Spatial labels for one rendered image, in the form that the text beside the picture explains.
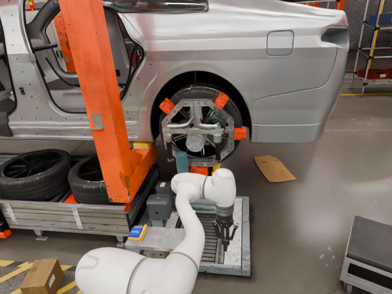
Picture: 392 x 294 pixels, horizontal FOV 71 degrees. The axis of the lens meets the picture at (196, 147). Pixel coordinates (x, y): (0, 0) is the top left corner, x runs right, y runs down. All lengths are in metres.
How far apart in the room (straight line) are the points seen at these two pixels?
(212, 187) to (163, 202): 1.02
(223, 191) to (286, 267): 1.21
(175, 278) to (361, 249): 1.46
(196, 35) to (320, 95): 0.95
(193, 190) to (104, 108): 0.81
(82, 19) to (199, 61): 0.79
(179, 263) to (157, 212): 1.42
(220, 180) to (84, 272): 0.60
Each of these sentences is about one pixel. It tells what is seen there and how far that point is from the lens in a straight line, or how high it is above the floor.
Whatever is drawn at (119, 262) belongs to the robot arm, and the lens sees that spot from 0.80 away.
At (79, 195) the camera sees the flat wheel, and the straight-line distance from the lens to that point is 2.46.
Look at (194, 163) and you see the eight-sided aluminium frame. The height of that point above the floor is 0.61.
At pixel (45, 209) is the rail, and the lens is 2.54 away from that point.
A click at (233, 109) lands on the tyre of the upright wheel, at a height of 1.03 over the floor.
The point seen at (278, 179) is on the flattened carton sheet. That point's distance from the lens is 3.10.
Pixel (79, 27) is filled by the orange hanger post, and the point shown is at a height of 1.65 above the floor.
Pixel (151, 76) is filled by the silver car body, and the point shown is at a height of 1.28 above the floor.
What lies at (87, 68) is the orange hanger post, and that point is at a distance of 1.68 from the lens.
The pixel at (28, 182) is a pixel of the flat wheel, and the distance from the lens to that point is 2.72.
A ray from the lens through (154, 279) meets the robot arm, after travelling 0.75.
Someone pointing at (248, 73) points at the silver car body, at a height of 1.28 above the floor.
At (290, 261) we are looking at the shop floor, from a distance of 2.29.
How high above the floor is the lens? 1.69
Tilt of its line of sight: 26 degrees down
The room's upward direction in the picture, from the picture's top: 4 degrees counter-clockwise
